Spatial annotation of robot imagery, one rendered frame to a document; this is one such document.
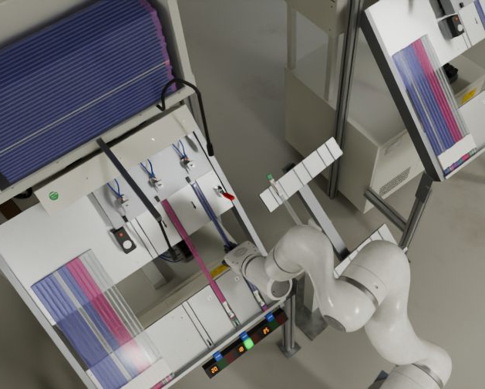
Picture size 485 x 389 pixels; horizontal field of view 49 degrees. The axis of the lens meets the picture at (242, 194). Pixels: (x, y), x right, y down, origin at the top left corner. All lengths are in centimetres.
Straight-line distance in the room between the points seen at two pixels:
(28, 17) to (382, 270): 102
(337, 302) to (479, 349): 168
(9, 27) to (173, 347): 105
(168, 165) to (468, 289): 172
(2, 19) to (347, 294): 101
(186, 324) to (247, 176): 141
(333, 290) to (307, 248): 11
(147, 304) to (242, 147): 139
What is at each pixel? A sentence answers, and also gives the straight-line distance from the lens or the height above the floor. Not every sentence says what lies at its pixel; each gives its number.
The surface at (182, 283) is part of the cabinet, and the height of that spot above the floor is 61.
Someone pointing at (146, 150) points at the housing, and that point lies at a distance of 155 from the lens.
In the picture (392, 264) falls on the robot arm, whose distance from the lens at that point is 115.
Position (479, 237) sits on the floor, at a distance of 296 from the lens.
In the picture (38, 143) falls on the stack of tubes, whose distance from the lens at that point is 142.
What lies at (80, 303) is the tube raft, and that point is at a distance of 167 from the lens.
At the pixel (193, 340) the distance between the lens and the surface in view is 181.
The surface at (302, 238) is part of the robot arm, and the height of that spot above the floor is 144.
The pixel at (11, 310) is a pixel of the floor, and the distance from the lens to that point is 297.
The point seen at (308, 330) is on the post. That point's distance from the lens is 259.
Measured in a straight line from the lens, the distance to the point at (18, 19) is 145.
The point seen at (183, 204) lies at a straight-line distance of 168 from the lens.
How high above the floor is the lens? 246
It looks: 57 degrees down
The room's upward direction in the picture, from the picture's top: 8 degrees counter-clockwise
